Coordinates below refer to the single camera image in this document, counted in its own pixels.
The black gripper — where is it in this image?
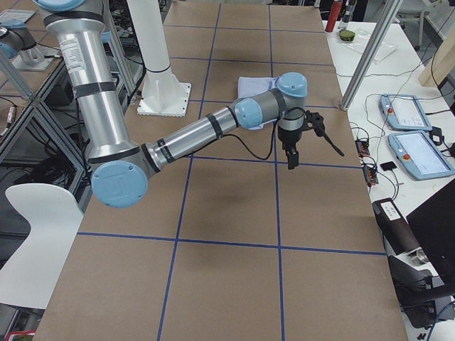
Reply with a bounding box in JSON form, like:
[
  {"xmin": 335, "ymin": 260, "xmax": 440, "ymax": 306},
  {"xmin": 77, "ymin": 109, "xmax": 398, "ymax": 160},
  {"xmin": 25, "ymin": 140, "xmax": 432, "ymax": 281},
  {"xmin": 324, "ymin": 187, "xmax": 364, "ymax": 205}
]
[{"xmin": 278, "ymin": 127, "xmax": 302, "ymax": 170}]

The light blue striped shirt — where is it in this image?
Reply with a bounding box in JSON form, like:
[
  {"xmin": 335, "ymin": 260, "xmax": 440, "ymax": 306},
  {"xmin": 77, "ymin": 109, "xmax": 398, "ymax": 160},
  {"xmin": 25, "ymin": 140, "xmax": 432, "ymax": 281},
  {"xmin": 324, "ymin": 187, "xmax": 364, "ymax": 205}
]
[{"xmin": 235, "ymin": 77, "xmax": 277, "ymax": 130}]

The grey USB hub left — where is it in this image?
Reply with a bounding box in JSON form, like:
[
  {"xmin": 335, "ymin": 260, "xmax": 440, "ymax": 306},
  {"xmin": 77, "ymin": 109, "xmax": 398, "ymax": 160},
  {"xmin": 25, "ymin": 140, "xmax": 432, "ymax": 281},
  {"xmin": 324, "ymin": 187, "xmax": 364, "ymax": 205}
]
[{"xmin": 355, "ymin": 139, "xmax": 370, "ymax": 157}]

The grey usb hub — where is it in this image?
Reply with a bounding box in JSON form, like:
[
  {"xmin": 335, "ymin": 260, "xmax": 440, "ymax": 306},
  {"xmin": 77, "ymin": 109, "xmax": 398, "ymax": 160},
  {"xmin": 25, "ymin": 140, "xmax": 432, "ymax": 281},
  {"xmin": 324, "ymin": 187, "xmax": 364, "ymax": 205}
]
[
  {"xmin": 355, "ymin": 139, "xmax": 370, "ymax": 157},
  {"xmin": 362, "ymin": 163, "xmax": 379, "ymax": 187}
]

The grey USB hub right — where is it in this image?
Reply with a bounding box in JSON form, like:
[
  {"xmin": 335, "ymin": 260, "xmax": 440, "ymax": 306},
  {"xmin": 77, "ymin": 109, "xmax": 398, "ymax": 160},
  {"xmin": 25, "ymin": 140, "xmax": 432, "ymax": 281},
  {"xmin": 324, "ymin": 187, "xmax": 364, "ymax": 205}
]
[{"xmin": 362, "ymin": 163, "xmax": 379, "ymax": 187}]

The black small device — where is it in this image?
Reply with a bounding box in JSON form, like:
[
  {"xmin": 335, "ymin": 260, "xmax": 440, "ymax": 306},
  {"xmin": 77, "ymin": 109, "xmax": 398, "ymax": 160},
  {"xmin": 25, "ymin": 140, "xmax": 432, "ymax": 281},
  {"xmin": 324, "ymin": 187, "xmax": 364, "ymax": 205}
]
[{"xmin": 380, "ymin": 161, "xmax": 397, "ymax": 171}]

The teach pendant far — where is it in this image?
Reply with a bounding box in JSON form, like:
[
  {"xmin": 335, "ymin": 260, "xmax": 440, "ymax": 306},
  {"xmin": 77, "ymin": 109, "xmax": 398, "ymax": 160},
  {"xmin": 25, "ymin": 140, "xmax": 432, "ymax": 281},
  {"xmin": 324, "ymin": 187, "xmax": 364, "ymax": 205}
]
[{"xmin": 379, "ymin": 94, "xmax": 432, "ymax": 131}]

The teach pendant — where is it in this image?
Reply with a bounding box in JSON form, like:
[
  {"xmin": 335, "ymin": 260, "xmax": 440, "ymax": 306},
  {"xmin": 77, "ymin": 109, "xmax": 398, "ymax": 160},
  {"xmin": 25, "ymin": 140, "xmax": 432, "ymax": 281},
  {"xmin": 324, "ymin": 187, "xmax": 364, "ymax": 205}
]
[
  {"xmin": 379, "ymin": 94, "xmax": 432, "ymax": 131},
  {"xmin": 387, "ymin": 131, "xmax": 454, "ymax": 180}
]

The teach pendant near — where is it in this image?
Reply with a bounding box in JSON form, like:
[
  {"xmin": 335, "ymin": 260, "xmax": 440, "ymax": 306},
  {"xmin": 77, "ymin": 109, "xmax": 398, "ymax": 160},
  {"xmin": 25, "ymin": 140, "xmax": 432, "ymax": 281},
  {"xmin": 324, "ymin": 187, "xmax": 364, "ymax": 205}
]
[{"xmin": 387, "ymin": 131, "xmax": 454, "ymax": 180}]

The black box with label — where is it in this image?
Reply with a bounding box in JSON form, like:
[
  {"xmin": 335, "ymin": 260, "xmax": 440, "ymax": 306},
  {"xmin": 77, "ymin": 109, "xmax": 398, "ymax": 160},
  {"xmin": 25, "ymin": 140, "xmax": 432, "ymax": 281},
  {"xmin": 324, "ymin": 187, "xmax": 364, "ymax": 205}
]
[{"xmin": 372, "ymin": 198, "xmax": 420, "ymax": 254}]

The green round object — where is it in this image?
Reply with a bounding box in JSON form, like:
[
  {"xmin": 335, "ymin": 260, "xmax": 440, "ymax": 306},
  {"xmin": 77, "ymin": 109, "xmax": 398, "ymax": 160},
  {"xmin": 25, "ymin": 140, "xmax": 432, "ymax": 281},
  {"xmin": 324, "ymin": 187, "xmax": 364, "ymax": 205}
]
[{"xmin": 338, "ymin": 29, "xmax": 355, "ymax": 43}]

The black monitor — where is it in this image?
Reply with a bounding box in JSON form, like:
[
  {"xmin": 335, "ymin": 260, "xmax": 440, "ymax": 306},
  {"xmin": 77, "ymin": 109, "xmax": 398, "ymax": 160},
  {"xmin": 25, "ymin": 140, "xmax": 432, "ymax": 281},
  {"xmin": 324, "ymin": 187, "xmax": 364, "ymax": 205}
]
[{"xmin": 407, "ymin": 181, "xmax": 454, "ymax": 283}]

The red bottle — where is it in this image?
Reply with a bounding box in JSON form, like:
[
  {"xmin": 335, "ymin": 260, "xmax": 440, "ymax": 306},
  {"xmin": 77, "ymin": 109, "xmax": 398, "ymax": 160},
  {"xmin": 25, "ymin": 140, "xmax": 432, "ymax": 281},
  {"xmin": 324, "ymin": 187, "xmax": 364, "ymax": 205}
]
[{"xmin": 325, "ymin": 0, "xmax": 343, "ymax": 33}]

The white chair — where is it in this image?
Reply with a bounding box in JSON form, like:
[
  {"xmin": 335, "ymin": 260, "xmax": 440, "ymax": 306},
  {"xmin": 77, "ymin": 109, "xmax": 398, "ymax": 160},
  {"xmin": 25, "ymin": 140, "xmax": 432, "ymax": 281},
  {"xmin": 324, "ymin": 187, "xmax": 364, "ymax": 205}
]
[{"xmin": 1, "ymin": 183, "xmax": 83, "ymax": 309}]

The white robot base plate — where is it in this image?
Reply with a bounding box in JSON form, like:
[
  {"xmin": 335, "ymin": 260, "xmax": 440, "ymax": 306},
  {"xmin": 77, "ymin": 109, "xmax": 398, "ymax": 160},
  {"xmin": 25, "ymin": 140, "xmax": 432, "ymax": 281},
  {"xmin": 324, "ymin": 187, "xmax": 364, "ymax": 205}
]
[{"xmin": 137, "ymin": 80, "xmax": 191, "ymax": 117}]

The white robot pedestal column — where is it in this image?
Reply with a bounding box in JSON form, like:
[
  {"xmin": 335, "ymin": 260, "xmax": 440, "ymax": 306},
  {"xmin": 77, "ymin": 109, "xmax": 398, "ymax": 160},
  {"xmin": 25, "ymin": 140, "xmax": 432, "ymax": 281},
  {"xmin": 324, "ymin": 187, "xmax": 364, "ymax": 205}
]
[{"xmin": 127, "ymin": 0, "xmax": 179, "ymax": 98}]

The grey aluminium frame post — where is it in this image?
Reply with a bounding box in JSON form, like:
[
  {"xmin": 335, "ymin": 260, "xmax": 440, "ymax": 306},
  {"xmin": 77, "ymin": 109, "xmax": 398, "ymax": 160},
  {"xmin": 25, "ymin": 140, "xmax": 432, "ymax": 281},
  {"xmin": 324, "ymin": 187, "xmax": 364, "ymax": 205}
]
[{"xmin": 340, "ymin": 0, "xmax": 402, "ymax": 111}]

